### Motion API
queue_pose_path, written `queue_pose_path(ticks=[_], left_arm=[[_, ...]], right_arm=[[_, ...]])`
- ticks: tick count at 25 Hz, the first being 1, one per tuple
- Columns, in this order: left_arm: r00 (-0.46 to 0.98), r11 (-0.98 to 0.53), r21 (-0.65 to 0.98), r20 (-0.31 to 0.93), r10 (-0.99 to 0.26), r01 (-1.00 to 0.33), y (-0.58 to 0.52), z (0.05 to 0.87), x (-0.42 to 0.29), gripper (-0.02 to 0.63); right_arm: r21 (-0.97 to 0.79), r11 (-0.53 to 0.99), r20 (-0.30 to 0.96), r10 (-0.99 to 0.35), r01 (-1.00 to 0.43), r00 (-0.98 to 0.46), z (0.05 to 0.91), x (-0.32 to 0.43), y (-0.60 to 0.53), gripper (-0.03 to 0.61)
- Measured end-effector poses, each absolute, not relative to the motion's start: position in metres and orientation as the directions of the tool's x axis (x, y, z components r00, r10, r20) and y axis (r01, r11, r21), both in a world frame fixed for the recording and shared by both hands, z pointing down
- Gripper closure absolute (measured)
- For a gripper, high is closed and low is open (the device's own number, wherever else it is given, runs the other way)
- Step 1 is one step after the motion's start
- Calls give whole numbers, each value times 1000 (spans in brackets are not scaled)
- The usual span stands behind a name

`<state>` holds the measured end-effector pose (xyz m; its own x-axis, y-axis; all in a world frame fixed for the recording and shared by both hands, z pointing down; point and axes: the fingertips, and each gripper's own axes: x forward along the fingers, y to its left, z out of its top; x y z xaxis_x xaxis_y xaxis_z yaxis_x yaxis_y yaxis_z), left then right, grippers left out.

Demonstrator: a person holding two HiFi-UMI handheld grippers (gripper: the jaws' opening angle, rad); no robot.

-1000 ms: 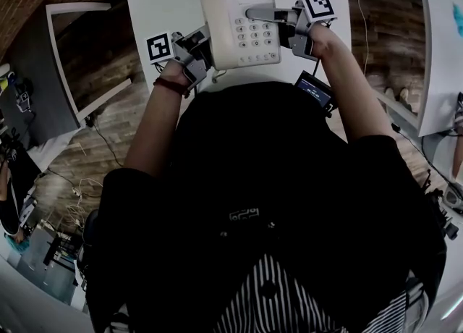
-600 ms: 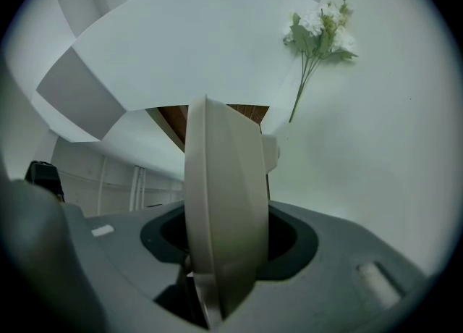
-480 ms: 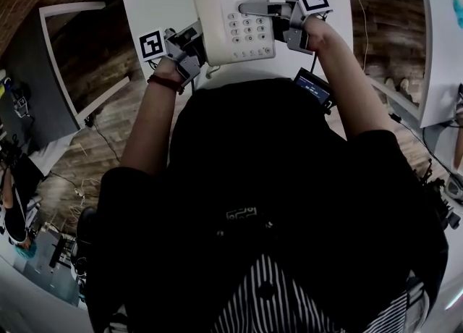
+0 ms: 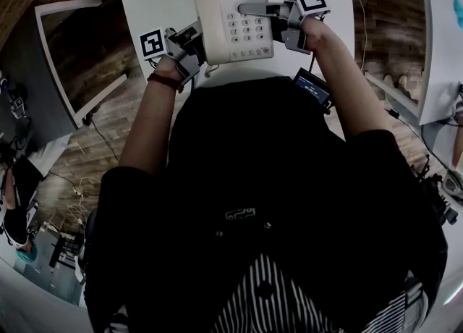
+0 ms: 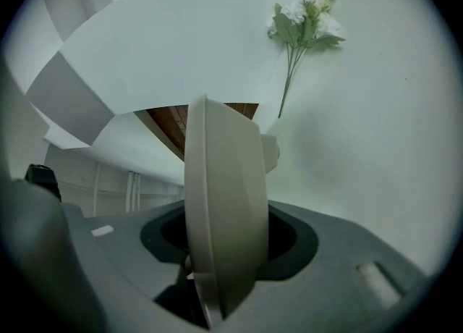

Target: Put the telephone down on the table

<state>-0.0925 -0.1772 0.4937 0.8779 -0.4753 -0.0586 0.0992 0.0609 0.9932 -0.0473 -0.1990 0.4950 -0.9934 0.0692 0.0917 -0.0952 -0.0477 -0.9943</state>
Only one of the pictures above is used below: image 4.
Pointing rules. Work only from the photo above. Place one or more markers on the person's black shirt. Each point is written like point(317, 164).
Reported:
point(271, 179)

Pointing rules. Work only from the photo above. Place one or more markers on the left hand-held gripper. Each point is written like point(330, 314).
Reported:
point(152, 43)

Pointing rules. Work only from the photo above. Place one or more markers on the small black screen device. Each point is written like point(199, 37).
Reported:
point(311, 87)

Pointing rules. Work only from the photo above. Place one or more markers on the spare gripper device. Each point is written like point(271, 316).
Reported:
point(18, 107)

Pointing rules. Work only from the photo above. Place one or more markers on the teal cloth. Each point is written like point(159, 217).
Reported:
point(458, 11)

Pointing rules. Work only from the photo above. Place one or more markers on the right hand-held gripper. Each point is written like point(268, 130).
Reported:
point(310, 0)

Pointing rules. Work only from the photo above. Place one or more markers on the person's right forearm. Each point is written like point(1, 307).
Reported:
point(347, 96)

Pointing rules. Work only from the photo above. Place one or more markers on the black power adapter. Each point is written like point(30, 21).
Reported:
point(392, 113)

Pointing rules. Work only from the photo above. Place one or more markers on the person's left forearm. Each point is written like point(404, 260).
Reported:
point(148, 129)

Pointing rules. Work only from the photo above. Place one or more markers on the person's right hand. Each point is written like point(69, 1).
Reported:
point(313, 36)

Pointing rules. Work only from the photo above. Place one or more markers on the black white striped garment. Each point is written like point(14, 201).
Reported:
point(271, 302)

